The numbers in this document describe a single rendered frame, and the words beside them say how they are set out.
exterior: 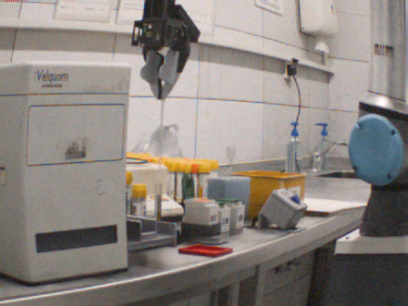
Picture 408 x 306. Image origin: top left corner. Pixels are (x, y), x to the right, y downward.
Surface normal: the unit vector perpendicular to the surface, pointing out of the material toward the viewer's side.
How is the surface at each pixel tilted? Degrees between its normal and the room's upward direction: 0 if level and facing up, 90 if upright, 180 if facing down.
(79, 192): 90
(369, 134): 98
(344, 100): 90
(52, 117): 90
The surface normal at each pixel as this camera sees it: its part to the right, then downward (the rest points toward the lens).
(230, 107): 0.89, 0.06
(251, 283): -0.45, 0.03
